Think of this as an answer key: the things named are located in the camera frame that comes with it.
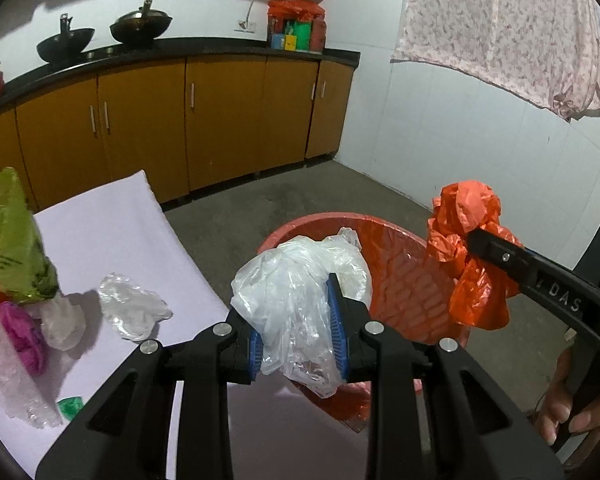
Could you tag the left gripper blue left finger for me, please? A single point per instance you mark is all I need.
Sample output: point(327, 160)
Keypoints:
point(255, 354)

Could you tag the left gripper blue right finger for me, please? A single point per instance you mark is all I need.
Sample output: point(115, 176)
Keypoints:
point(336, 305)

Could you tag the white plastic bag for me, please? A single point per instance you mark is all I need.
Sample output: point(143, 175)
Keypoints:
point(282, 294)

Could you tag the orange plastic bag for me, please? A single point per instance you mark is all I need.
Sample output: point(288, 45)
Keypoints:
point(480, 288)

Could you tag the small green plastic bag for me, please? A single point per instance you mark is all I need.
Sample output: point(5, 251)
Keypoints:
point(70, 407)

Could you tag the magenta plastic bag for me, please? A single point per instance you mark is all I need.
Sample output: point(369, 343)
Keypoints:
point(25, 336)

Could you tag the bubble wrap sheet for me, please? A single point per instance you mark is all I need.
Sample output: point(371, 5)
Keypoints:
point(20, 397)

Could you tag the red plastic trash basket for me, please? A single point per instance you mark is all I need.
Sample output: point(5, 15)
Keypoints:
point(410, 291)

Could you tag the person right hand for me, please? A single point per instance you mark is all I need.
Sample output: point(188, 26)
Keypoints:
point(557, 406)

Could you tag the clear crumpled plastic bag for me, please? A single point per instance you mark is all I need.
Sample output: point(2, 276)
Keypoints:
point(133, 312)

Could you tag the lower wooden cabinets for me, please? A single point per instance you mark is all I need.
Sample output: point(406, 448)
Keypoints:
point(187, 124)

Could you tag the colourful boxes on counter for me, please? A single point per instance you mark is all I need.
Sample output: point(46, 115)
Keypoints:
point(292, 35)

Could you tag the pink floral curtain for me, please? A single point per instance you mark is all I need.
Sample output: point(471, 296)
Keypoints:
point(546, 52)

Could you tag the red bag on boxes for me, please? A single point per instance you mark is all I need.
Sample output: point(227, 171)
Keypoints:
point(299, 10)

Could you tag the black wok with lid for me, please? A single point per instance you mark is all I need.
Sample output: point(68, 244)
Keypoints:
point(141, 26)

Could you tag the black wok left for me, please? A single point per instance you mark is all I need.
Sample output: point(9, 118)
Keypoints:
point(67, 44)

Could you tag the wall power socket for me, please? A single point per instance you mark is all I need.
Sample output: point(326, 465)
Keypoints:
point(247, 26)

